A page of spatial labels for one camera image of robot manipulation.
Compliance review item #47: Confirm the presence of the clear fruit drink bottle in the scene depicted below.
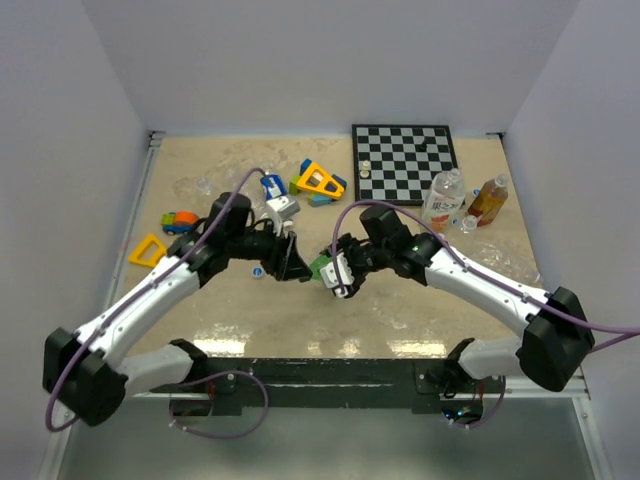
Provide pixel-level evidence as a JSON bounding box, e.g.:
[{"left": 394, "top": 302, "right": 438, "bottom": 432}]
[{"left": 422, "top": 168, "right": 466, "bottom": 232}]

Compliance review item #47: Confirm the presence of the Pepsi label clear bottle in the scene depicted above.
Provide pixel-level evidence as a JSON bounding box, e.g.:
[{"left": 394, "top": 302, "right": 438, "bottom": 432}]
[{"left": 260, "top": 174, "right": 287, "bottom": 201}]

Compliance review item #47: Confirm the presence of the orange blue toy car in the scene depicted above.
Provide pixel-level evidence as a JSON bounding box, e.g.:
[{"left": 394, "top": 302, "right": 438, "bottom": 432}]
[{"left": 160, "top": 211, "right": 199, "bottom": 235}]

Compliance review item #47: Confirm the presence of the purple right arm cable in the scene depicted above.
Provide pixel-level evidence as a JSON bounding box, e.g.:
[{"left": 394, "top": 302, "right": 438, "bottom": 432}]
[{"left": 332, "top": 199, "right": 640, "bottom": 431}]

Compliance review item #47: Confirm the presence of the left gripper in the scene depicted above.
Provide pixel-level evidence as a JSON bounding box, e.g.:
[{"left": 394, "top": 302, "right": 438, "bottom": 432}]
[{"left": 227, "top": 215, "right": 313, "bottom": 281}]

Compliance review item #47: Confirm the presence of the clear bottle far left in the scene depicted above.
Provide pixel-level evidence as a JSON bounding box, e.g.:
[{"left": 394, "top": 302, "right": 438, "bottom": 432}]
[{"left": 195, "top": 176, "right": 212, "bottom": 196}]

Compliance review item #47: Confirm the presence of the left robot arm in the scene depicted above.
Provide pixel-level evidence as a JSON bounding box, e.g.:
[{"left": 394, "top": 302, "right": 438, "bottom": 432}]
[{"left": 43, "top": 192, "right": 312, "bottom": 426}]

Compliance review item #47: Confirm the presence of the black white chessboard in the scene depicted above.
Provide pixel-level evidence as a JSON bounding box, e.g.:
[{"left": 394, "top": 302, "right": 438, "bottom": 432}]
[{"left": 351, "top": 124, "right": 458, "bottom": 206}]

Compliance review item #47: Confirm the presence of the yellow triangle toy block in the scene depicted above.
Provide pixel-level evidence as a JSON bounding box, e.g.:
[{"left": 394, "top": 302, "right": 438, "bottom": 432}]
[{"left": 298, "top": 161, "right": 345, "bottom": 200}]

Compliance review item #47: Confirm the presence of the green plastic bottle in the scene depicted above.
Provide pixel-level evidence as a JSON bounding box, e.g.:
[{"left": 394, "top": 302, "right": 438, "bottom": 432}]
[{"left": 309, "top": 255, "right": 332, "bottom": 281}]

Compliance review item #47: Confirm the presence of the brown tea bottle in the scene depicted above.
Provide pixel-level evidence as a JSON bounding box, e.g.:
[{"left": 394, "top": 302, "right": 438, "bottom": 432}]
[{"left": 467, "top": 174, "right": 509, "bottom": 227}]

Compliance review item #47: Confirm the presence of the black table edge rail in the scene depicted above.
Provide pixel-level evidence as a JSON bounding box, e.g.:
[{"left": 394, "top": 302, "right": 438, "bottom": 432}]
[{"left": 134, "top": 339, "right": 591, "bottom": 419}]

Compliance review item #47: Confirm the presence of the teal green toy block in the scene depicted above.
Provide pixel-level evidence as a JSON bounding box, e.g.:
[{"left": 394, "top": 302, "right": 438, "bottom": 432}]
[{"left": 307, "top": 194, "right": 334, "bottom": 208}]

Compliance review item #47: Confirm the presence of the yellow triangle toy frame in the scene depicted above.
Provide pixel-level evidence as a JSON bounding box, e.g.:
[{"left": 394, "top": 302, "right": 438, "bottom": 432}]
[{"left": 128, "top": 233, "right": 167, "bottom": 269}]

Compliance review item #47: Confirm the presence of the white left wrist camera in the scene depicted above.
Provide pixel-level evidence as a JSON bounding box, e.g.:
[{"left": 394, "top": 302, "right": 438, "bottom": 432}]
[{"left": 266, "top": 195, "right": 300, "bottom": 221}]

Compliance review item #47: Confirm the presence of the blue purple toy block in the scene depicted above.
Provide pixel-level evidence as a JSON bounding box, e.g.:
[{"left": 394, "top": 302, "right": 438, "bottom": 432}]
[{"left": 332, "top": 174, "right": 347, "bottom": 190}]

